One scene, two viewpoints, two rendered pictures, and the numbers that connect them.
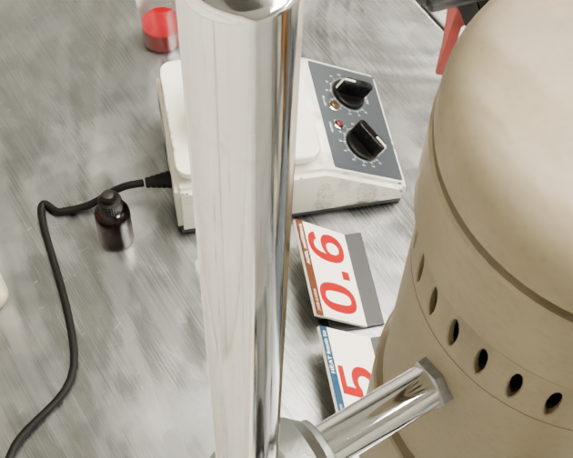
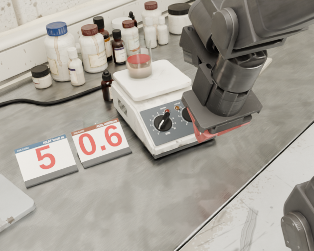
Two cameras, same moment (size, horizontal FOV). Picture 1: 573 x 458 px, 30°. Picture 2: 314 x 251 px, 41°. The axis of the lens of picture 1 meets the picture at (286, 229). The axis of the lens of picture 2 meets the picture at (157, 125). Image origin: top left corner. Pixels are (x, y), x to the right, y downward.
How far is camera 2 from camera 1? 0.87 m
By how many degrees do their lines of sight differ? 57
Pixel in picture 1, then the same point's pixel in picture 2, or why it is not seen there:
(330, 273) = (98, 139)
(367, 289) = (100, 158)
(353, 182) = (139, 124)
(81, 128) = not seen: hidden behind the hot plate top
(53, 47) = (190, 66)
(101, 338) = (66, 105)
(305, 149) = (135, 94)
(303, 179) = (129, 106)
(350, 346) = (63, 152)
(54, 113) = not seen: hidden behind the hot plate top
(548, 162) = not seen: outside the picture
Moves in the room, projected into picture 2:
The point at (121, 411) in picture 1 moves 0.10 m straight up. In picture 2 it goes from (37, 116) to (25, 73)
